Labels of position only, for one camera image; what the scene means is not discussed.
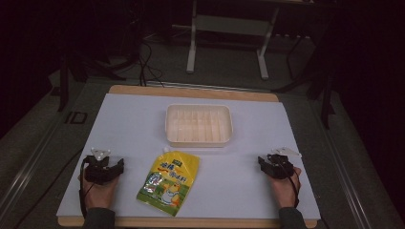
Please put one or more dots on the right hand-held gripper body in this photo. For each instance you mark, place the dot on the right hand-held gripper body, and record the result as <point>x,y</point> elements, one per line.
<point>281,165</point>

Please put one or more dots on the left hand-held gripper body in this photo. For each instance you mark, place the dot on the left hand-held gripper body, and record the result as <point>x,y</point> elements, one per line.
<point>99,170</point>

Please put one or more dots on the yellow green spout pouch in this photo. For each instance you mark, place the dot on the yellow green spout pouch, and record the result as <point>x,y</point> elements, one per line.
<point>168,183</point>

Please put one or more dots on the beige plastic tray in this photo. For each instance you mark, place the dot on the beige plastic tray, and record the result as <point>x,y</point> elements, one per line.
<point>198,126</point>

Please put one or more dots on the person's left hand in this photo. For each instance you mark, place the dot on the person's left hand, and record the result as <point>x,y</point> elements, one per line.
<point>100,194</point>

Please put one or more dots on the person's right hand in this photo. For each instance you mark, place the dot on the person's right hand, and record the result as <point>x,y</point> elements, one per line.
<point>285,191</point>

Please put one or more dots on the white table mat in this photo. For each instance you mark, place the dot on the white table mat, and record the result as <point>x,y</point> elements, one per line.
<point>229,178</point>

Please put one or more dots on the dark metal stand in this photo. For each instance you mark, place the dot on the dark metal stand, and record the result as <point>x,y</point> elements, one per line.
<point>65,82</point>
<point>324,95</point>

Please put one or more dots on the white metal table frame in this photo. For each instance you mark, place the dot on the white metal table frame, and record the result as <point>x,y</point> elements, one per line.
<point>229,25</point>

